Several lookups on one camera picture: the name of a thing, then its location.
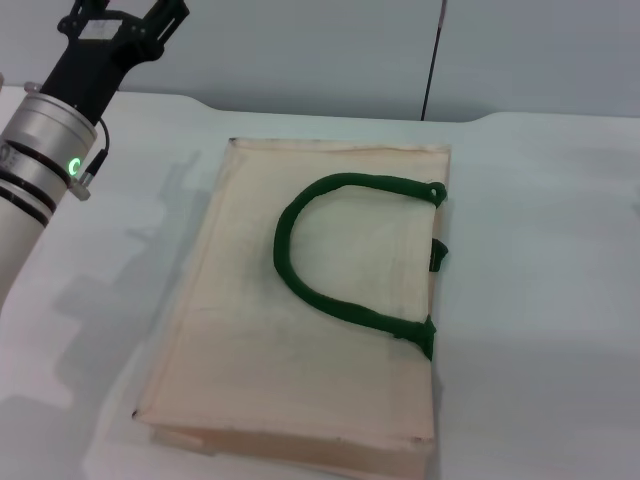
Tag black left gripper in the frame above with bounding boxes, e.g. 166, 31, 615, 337
38, 0, 192, 127

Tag white canvas handbag green handles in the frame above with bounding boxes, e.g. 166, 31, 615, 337
131, 136, 454, 474

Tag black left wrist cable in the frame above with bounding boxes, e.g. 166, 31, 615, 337
81, 116, 112, 184

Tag dark vertical wall strip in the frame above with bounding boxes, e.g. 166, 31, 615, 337
419, 0, 449, 122

